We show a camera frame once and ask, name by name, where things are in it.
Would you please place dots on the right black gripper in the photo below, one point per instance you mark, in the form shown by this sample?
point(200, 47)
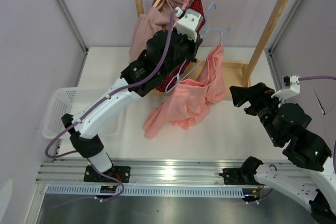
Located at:
point(256, 94)

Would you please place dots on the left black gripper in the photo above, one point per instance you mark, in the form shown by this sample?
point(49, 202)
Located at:
point(193, 45)

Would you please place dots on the salmon pink skirt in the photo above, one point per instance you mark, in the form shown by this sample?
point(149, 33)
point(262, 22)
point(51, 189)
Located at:
point(191, 100)

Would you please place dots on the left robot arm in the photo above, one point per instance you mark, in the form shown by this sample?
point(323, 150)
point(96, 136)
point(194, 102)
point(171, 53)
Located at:
point(164, 52)

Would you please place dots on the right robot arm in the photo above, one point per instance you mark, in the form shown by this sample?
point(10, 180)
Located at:
point(286, 125)

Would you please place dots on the dusty pink dress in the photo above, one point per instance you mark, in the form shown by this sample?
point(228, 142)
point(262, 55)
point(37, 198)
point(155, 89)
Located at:
point(148, 24)

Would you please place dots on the red polka dot garment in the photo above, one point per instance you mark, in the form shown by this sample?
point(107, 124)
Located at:
point(172, 79)

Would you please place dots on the white plastic basket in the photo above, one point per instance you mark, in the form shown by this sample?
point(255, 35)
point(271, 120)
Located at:
point(74, 100)

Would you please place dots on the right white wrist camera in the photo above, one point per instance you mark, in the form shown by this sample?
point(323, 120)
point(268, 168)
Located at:
point(290, 90)

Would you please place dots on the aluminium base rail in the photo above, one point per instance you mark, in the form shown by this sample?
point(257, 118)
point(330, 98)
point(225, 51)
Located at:
point(166, 172)

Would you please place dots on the white slotted cable duct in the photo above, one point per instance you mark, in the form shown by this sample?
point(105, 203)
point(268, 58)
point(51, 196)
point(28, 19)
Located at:
point(160, 191)

